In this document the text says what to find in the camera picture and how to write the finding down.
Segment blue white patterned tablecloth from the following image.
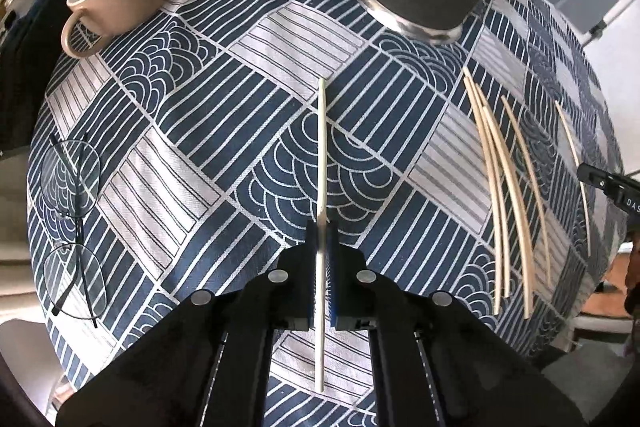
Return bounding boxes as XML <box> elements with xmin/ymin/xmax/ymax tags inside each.
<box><xmin>27</xmin><ymin>0</ymin><xmax>627</xmax><ymax>427</ymax></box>

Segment dark cloth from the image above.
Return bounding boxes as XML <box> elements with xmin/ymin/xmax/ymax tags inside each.
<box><xmin>0</xmin><ymin>0</ymin><xmax>68</xmax><ymax>160</ymax></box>

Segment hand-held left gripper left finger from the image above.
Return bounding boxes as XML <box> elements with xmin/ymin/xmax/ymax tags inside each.
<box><xmin>55</xmin><ymin>225</ymin><xmax>321</xmax><ymax>427</ymax></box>

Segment light wooden chopstick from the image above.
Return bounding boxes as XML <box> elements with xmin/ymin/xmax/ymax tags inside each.
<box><xmin>465</xmin><ymin>77</ymin><xmax>512</xmax><ymax>299</ymax></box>
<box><xmin>501</xmin><ymin>96</ymin><xmax>552</xmax><ymax>285</ymax></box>
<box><xmin>314</xmin><ymin>77</ymin><xmax>329</xmax><ymax>393</ymax></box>
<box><xmin>470</xmin><ymin>82</ymin><xmax>535</xmax><ymax>320</ymax></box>
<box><xmin>462</xmin><ymin>67</ymin><xmax>503</xmax><ymax>315</ymax></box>
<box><xmin>554</xmin><ymin>101</ymin><xmax>593</xmax><ymax>257</ymax></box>

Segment thin-framed eyeglasses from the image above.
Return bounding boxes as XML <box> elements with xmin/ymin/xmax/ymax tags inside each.
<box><xmin>39</xmin><ymin>132</ymin><xmax>109</xmax><ymax>329</ymax></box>

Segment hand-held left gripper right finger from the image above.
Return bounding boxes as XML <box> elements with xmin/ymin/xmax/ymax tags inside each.
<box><xmin>325</xmin><ymin>226</ymin><xmax>587</xmax><ymax>427</ymax></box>

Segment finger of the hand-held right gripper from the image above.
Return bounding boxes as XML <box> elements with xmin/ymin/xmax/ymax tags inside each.
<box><xmin>576</xmin><ymin>163</ymin><xmax>610</xmax><ymax>188</ymax></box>

